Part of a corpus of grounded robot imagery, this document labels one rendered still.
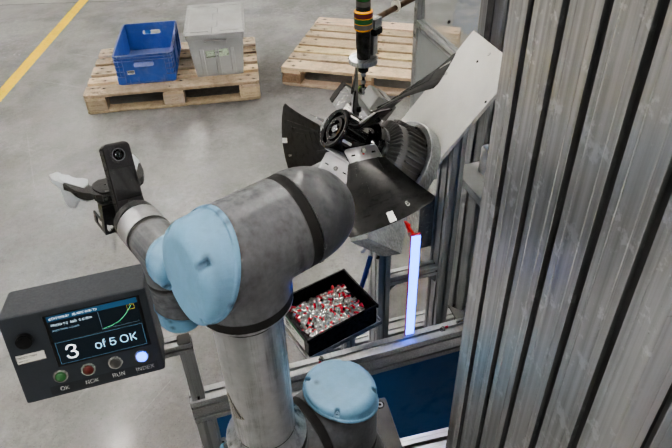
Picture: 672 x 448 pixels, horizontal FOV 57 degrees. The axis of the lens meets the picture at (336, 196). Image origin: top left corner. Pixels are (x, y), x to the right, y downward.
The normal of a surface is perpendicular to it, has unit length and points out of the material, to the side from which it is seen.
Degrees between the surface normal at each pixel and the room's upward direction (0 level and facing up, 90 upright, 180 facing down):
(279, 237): 54
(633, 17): 90
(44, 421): 0
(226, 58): 95
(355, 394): 8
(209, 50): 95
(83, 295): 15
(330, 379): 8
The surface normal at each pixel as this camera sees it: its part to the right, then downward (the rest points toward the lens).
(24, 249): -0.03, -0.80
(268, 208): 0.24, -0.54
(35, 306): -0.11, -0.92
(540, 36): -0.97, 0.16
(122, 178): 0.56, -0.03
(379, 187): -0.16, -0.68
